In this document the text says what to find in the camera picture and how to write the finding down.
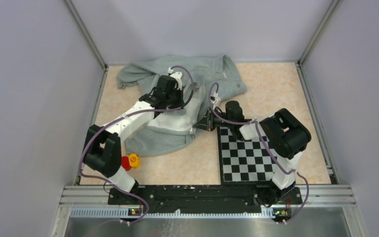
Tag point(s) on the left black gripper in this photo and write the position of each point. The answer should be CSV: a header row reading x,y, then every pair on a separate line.
x,y
181,102

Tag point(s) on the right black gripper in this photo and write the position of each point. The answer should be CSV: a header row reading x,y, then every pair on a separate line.
x,y
207,122

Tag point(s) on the grey zip-up jacket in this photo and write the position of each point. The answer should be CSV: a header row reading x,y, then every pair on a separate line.
x,y
170,132

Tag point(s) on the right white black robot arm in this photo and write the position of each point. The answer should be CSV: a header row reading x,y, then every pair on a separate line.
x,y
284,137

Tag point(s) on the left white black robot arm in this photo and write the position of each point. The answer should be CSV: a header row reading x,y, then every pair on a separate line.
x,y
102,149

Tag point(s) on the black white checkerboard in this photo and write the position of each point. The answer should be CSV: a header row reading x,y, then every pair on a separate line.
x,y
243,161

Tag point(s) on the red yellow toy button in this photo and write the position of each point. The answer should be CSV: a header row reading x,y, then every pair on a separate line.
x,y
131,161

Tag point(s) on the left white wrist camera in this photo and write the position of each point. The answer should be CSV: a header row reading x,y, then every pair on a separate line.
x,y
177,76

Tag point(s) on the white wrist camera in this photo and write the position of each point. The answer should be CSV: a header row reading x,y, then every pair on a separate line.
x,y
215,100
177,76

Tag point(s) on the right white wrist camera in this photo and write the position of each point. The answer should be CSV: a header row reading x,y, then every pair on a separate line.
x,y
215,100

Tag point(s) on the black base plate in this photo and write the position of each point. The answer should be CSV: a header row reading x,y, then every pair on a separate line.
x,y
206,199

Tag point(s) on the aluminium frame rail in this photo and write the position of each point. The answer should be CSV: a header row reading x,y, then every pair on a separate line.
x,y
92,201

